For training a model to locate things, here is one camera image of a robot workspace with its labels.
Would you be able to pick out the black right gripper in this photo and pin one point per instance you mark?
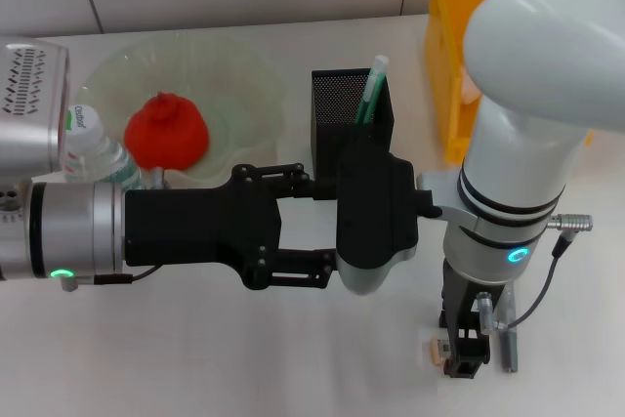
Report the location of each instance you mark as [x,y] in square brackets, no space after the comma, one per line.
[464,304]

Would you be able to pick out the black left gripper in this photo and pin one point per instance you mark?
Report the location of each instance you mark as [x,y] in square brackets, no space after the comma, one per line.
[205,226]

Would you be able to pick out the beige eraser with barcode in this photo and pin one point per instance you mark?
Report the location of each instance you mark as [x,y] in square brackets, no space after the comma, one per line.
[437,353]

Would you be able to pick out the green utility knife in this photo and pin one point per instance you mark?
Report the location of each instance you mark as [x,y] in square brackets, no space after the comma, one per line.
[373,90]

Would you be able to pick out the red-orange knitted toy orange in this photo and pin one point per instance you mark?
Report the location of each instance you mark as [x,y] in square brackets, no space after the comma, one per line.
[166,134]

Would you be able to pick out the white paper ball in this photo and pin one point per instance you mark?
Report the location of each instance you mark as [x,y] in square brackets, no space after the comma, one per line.
[470,90]

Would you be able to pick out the clear green-label water bottle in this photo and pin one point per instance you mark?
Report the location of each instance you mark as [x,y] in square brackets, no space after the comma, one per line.
[97,153]

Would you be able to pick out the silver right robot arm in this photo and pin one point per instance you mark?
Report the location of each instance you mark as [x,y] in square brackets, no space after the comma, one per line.
[517,95]

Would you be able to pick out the grey glitter pen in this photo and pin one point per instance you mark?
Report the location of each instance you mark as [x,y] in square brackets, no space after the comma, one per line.
[510,353]

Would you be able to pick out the black mesh pen holder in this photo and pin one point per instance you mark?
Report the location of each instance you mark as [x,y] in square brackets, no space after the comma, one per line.
[337,104]

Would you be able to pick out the green glass fruit plate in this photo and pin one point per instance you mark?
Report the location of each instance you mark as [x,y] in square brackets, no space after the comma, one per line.
[234,75]

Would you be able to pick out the yellow plastic bin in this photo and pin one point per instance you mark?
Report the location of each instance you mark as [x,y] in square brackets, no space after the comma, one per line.
[442,46]

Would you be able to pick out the silver right wrist post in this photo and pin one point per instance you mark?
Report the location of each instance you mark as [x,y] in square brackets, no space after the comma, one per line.
[486,312]

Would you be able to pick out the silver wrist post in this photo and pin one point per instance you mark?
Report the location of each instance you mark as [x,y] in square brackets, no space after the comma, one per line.
[157,178]
[486,312]

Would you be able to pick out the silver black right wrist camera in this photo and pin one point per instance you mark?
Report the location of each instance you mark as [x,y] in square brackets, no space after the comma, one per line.
[376,212]

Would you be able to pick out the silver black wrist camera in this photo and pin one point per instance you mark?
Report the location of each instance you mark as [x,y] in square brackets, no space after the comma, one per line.
[376,212]
[29,109]

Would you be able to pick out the silver left wrist post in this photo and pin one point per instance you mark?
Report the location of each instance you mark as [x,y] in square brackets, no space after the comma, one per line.
[157,178]

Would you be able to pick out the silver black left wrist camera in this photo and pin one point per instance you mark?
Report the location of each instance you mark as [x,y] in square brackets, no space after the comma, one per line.
[29,109]

